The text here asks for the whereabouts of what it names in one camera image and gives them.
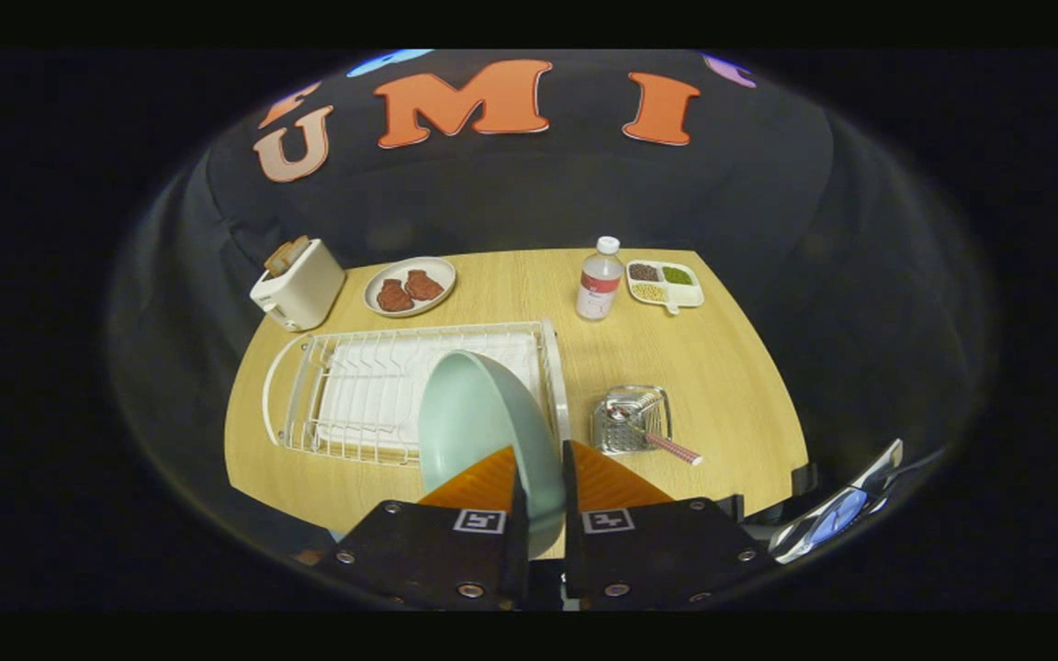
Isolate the white toaster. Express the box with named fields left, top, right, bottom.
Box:
left=250, top=237, right=347, bottom=332

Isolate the white divided tray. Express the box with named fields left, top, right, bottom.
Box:
left=625, top=260, right=705, bottom=316

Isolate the clear plastic bottle red label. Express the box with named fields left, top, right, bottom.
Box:
left=575, top=236, right=625, bottom=321

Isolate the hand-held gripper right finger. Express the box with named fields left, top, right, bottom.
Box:
left=561, top=440, right=774, bottom=612

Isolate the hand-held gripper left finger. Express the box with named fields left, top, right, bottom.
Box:
left=313, top=446, right=531, bottom=612

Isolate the white wire dish rack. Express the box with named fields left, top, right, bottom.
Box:
left=262, top=319, right=572, bottom=467

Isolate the toast slice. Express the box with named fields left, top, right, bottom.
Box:
left=264, top=236, right=311, bottom=277

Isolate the beige plate with meat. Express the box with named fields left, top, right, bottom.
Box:
left=364, top=256, right=457, bottom=319

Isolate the mint green plate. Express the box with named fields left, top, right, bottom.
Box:
left=417, top=350, right=568, bottom=559

